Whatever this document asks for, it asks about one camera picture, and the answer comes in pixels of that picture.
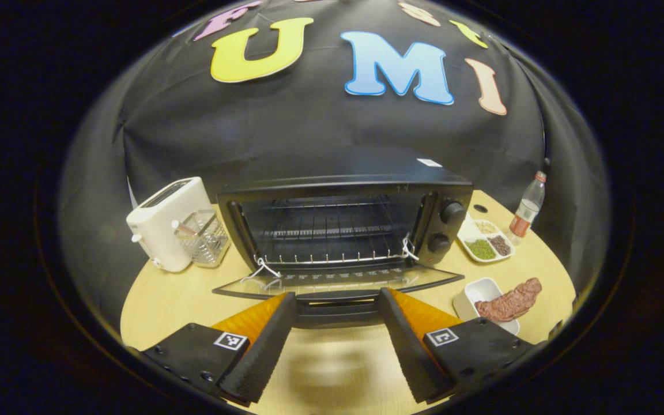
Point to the red-brown meat strip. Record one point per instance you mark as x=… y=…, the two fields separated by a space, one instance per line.
x=508 y=302

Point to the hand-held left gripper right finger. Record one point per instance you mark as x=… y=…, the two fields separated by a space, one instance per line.
x=410 y=351

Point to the black electric oven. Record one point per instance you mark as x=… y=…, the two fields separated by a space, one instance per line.
x=343 y=185

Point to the white divided bean plate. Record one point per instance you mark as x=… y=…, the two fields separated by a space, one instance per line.
x=485 y=248

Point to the white toaster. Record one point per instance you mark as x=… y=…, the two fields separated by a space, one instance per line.
x=162 y=225

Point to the white rectangular dish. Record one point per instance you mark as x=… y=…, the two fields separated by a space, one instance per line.
x=473 y=291

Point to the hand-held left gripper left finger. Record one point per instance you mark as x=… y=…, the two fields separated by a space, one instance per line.
x=263 y=351

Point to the clear bottle with red label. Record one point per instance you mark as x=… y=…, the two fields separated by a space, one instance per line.
x=527 y=210

